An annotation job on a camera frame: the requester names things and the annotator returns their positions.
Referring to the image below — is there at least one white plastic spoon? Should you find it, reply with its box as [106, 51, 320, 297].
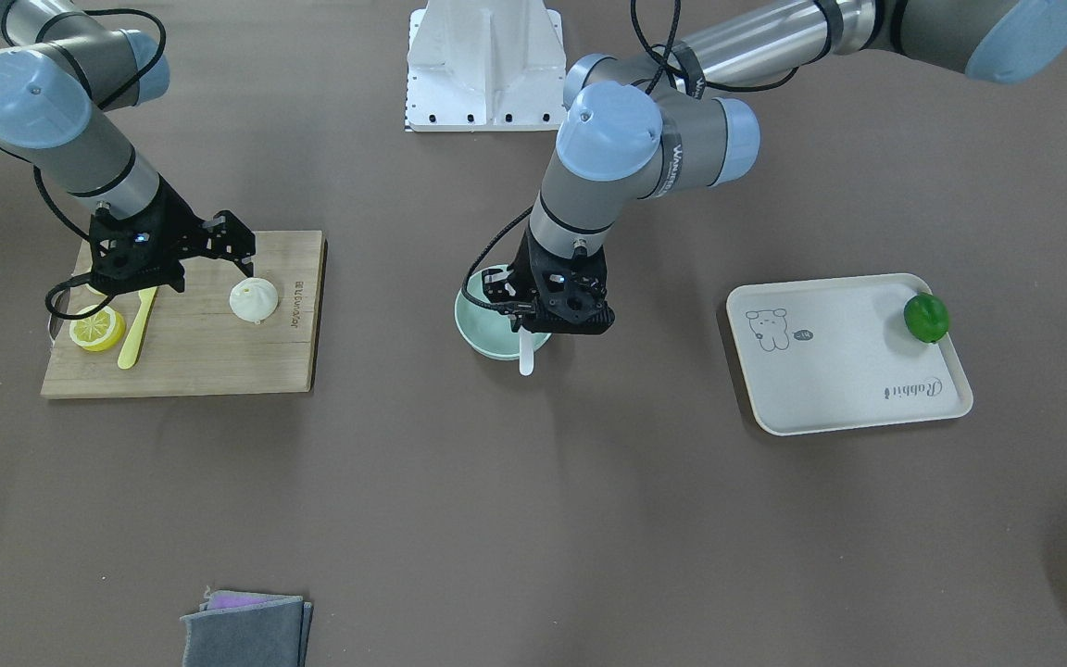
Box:
[517, 328, 536, 377]

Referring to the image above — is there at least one green lime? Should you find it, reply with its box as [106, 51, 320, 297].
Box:
[903, 292, 951, 345]

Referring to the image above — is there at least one lemon slice near edge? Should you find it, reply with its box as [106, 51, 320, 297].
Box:
[68, 307, 127, 353]

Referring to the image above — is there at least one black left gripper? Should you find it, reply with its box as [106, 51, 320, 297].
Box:
[483, 231, 615, 336]

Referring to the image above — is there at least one bamboo cutting board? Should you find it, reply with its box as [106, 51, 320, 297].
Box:
[41, 231, 327, 398]

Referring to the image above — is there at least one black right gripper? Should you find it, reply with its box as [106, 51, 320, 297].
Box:
[89, 179, 256, 296]

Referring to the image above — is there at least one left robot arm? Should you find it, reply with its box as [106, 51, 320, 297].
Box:
[461, 1, 1067, 336]

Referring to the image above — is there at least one folded grey cloth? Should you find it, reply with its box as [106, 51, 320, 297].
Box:
[181, 590, 313, 666]

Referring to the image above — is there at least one mint green bowl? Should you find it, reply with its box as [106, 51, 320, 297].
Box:
[456, 270, 551, 360]

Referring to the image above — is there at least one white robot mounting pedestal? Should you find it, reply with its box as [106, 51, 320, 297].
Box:
[404, 1, 566, 132]

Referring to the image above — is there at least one yellow plastic knife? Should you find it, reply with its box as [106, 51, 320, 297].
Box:
[116, 286, 159, 369]

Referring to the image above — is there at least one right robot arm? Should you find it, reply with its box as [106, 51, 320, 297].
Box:
[0, 1, 256, 296]

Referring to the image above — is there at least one cream rectangular tray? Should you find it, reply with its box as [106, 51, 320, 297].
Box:
[724, 273, 973, 436]

